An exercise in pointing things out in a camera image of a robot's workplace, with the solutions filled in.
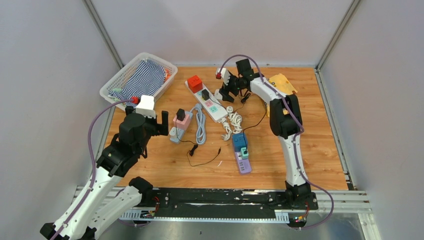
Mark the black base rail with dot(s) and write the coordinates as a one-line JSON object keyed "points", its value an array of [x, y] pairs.
{"points": [[225, 204]]}

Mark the white colourful power strip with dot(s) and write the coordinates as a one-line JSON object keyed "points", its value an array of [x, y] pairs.
{"points": [[211, 105]]}

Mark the blue cube socket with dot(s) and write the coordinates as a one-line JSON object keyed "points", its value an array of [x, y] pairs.
{"points": [[239, 141]]}

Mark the pink cube socket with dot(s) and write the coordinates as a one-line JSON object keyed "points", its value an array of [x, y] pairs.
{"points": [[183, 124]]}

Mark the small white charger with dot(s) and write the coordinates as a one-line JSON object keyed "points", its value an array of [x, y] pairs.
{"points": [[173, 132]]}

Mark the red cube socket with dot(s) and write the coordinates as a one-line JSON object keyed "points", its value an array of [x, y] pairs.
{"points": [[195, 84]]}

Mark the teal charger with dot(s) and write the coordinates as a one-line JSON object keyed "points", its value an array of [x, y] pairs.
{"points": [[244, 154]]}

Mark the striped cloth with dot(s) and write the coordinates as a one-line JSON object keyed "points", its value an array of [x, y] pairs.
{"points": [[147, 79]]}

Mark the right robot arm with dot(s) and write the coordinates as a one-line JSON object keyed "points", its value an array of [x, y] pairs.
{"points": [[285, 122]]}

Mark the white square adapter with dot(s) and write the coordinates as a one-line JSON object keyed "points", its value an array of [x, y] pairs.
{"points": [[218, 95]]}

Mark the white plastic basket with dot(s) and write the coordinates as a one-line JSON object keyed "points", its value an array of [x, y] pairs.
{"points": [[123, 75]]}

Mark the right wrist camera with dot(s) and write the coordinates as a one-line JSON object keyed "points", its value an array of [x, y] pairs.
{"points": [[228, 79]]}

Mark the small black power adapter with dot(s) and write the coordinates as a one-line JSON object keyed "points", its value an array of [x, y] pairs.
{"points": [[180, 115]]}

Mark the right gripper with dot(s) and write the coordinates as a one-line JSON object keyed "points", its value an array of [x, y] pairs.
{"points": [[225, 91]]}

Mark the white adapter with coiled cable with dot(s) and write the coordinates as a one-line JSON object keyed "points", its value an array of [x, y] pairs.
{"points": [[235, 120]]}

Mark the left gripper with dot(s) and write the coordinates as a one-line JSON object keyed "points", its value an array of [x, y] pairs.
{"points": [[160, 129]]}

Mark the yellow cloth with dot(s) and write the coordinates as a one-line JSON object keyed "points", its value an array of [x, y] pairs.
{"points": [[280, 82]]}

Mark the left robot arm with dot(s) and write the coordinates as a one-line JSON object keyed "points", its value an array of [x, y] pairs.
{"points": [[86, 219]]}

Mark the purple power bank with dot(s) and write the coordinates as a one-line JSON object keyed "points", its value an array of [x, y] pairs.
{"points": [[244, 166]]}

